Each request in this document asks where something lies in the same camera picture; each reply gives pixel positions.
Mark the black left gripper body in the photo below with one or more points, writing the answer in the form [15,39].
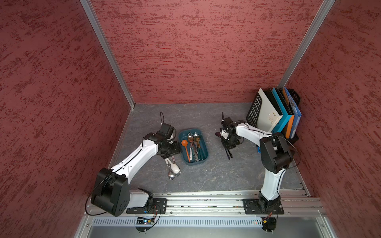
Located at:
[170,149]

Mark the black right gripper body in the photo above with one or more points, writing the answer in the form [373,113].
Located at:
[230,142]

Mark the purple iridescent spoon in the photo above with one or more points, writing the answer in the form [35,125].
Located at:
[218,134]

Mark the orange plastic spoon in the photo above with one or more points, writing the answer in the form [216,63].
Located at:
[185,145]

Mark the white handled steel spoon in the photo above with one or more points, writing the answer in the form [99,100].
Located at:
[171,174]

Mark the white handle steel spoon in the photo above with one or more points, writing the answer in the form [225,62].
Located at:
[191,140]

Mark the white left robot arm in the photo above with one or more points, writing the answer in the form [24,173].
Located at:
[112,191]

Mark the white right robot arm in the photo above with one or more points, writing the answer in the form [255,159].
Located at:
[276,156]

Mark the teal plastic storage box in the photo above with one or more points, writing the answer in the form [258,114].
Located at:
[183,135]

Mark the black mesh file rack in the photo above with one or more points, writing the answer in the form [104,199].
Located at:
[253,114]

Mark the white folder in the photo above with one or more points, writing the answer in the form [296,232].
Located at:
[268,116]

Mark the orange folder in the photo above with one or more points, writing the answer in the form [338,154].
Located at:
[288,130]

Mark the teal folder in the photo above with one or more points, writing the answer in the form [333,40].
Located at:
[285,122]

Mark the black folder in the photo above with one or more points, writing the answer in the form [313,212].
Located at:
[272,99]

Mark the blue folder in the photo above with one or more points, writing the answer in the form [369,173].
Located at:
[295,110]

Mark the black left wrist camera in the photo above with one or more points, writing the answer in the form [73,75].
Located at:
[167,131]

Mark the pink handled spoon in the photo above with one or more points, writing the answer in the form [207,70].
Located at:
[174,162]

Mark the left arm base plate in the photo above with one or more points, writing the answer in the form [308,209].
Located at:
[152,207]

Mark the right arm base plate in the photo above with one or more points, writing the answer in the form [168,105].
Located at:
[253,206]

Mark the aluminium rail frame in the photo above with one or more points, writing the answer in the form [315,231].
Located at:
[219,214]

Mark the aluminium corner post right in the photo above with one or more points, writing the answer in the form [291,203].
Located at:
[315,25]

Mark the aluminium corner post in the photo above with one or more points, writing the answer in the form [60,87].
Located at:
[93,19]
[315,25]

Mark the aluminium corner post left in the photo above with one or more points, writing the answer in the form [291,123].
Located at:
[93,19]

